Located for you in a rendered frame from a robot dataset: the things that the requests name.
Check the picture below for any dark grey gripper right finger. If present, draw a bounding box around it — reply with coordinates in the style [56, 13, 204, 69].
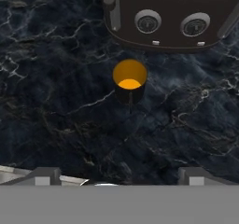
[177, 166, 237, 187]

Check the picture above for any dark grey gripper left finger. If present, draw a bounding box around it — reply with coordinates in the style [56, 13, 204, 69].
[2, 167, 62, 187]

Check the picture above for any black mug with orange inside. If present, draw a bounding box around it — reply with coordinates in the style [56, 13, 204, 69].
[112, 58, 148, 114]

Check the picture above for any dark brown toaster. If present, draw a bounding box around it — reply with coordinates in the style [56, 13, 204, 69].
[99, 0, 239, 54]

